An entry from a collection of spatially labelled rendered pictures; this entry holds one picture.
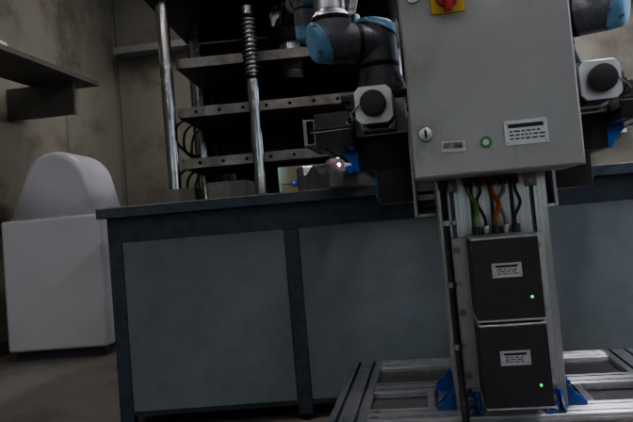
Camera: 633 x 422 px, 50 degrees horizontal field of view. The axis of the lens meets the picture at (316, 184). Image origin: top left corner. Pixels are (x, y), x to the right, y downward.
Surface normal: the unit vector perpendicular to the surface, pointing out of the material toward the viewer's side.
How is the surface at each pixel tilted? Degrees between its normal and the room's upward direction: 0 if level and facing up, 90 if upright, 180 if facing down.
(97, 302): 90
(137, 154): 90
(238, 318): 90
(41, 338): 90
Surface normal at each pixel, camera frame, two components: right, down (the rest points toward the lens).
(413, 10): -0.16, -0.04
